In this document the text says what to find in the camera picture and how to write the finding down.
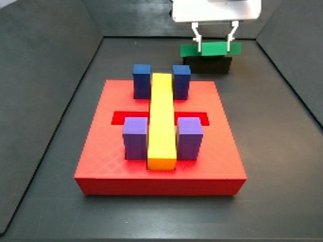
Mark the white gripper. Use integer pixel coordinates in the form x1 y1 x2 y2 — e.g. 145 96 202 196
172 0 262 53

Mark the green stepped block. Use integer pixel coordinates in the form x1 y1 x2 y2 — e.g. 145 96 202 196
179 42 243 57

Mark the red base board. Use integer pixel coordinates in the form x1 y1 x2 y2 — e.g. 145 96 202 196
73 78 248 197

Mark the blue block right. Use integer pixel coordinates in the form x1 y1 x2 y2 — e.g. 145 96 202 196
173 65 191 100

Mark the blue block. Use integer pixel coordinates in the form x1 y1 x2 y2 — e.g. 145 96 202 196
132 64 151 99
173 65 191 100

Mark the blue block left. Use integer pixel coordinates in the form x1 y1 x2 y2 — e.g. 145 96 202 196
132 64 151 99

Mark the yellow long block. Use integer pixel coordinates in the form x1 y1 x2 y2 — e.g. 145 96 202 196
148 73 176 170

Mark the purple block right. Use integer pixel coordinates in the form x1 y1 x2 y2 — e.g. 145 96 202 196
176 117 203 161

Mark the purple block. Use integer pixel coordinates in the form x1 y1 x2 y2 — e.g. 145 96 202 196
123 117 148 160
176 117 203 161

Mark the purple block left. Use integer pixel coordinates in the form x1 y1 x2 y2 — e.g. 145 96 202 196
123 117 148 160

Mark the black bracket fixture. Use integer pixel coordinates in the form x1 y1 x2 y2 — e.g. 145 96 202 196
183 56 232 74

